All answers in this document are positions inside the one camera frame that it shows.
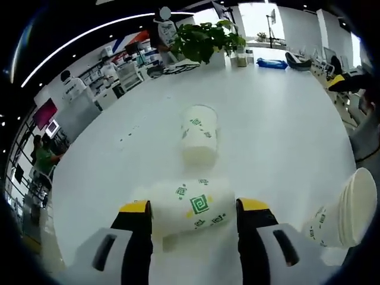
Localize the curved ceiling light strip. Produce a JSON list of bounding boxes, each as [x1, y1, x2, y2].
[[20, 11, 194, 87]]

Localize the tangled black cables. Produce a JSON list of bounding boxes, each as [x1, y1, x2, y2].
[[163, 62, 200, 74]]

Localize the white office chair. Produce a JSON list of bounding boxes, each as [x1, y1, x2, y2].
[[118, 63, 141, 90]]

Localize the potted green plant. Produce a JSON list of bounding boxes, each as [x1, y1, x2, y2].
[[170, 20, 247, 68]]

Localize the grey chair back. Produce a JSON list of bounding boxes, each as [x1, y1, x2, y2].
[[55, 88, 100, 141]]

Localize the white storage shelving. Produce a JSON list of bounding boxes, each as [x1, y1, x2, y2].
[[80, 38, 156, 90]]

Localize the pink screen monitor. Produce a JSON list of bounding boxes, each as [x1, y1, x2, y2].
[[32, 99, 58, 130]]

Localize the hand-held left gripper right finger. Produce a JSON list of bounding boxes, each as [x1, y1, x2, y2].
[[236, 197, 311, 285]]

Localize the stack of paper cups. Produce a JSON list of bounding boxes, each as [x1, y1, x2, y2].
[[302, 167, 378, 248]]

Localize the blue packet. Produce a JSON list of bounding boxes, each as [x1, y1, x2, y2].
[[256, 57, 289, 71]]

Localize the black office chair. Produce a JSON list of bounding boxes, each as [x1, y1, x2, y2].
[[284, 51, 313, 72]]

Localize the dark rounded object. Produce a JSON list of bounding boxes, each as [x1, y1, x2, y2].
[[147, 66, 164, 79]]

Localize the white paper cup green print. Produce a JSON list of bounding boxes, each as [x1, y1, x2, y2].
[[148, 177, 236, 242], [180, 104, 220, 167]]

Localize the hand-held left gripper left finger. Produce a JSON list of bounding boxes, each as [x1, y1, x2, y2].
[[75, 200, 154, 285]]

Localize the white table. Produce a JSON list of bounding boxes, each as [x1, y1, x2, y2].
[[49, 47, 359, 285]]

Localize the monitor on black stand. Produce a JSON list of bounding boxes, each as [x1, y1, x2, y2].
[[212, 0, 236, 22], [268, 8, 286, 46]]

